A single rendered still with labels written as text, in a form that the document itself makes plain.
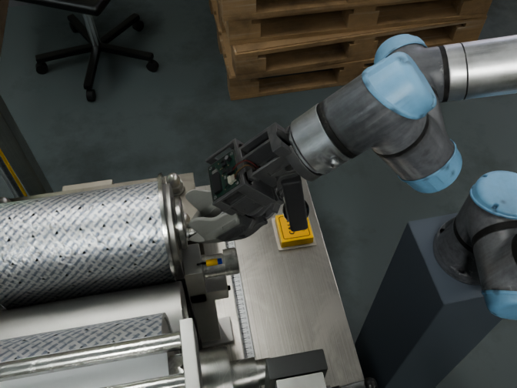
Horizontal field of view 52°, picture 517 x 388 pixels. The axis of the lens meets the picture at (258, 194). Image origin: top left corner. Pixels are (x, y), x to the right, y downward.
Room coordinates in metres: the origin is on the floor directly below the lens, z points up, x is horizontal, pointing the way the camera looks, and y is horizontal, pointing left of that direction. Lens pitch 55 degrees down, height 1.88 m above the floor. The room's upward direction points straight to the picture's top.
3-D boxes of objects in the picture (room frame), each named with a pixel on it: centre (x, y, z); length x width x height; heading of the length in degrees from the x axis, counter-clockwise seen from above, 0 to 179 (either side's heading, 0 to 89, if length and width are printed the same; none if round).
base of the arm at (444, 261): (0.54, -0.45, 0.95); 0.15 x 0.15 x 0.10
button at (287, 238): (0.59, -0.08, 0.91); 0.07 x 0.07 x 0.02; 10
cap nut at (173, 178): (0.61, 0.17, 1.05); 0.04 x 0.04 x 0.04
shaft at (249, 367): (0.16, 0.00, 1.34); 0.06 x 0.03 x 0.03; 100
